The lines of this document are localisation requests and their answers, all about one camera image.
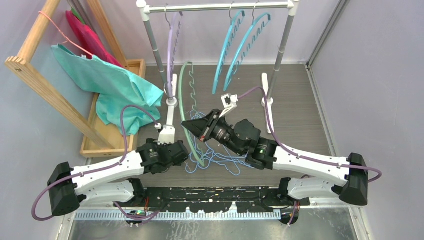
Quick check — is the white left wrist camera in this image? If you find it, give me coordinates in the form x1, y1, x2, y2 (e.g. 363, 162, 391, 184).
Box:
154, 123, 176, 145

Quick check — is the wooden clothes rack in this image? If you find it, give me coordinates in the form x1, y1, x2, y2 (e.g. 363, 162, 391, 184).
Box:
4, 0, 147, 159

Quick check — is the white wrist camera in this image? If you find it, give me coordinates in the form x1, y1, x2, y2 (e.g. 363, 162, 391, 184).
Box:
154, 123, 176, 145
219, 93, 238, 118

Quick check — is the perforated metal rail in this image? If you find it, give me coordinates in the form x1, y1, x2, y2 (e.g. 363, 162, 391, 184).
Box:
74, 209, 282, 221

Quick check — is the purple plastic hanger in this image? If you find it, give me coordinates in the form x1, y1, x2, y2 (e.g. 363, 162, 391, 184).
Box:
165, 4, 183, 99

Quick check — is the red pink shirt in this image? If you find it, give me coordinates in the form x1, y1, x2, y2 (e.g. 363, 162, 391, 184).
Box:
65, 10, 123, 68

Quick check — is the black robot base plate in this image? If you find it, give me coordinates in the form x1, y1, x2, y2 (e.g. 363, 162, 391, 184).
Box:
112, 179, 295, 214

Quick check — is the silver white clothes rack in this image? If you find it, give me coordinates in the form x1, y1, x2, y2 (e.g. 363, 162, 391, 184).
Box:
136, 0, 302, 135

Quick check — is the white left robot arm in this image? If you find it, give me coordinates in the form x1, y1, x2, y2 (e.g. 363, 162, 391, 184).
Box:
47, 138, 189, 217

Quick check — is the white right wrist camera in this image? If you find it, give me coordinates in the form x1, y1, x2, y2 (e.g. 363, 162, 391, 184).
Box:
219, 93, 238, 118

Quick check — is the teal plastic hanger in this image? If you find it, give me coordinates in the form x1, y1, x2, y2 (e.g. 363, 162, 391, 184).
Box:
212, 10, 246, 95
223, 12, 272, 91

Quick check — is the pink wire hanger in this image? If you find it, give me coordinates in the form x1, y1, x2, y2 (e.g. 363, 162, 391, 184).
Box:
38, 11, 93, 57

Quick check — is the green plastic hanger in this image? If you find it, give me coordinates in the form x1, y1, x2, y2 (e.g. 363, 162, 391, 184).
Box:
177, 61, 206, 167

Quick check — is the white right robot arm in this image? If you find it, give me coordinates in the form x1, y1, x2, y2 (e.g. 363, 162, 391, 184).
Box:
181, 109, 369, 206

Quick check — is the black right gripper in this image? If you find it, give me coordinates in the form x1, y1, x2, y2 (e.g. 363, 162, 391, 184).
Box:
182, 108, 245, 156

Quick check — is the teal green shirt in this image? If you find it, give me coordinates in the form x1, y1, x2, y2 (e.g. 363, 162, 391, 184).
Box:
51, 44, 164, 136

